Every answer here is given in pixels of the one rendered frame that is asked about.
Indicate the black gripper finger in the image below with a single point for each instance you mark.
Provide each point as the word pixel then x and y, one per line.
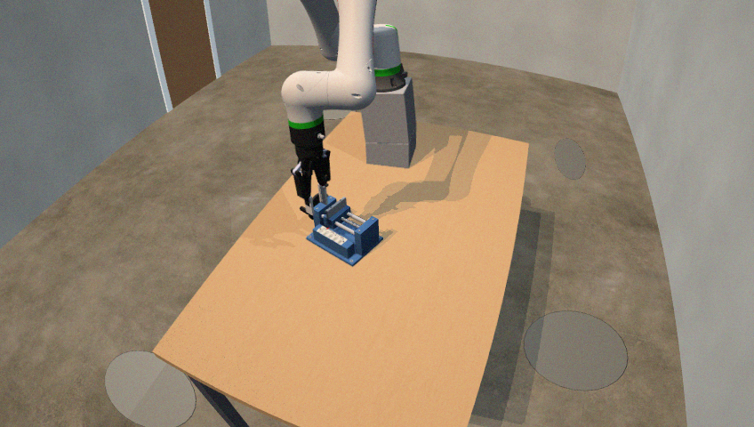
pixel 323 167
pixel 300 182

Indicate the blue bench vise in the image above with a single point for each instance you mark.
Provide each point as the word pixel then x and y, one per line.
pixel 334 233

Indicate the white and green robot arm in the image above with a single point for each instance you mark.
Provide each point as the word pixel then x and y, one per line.
pixel 368 62

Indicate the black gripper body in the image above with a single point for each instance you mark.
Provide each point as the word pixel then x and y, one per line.
pixel 306 154

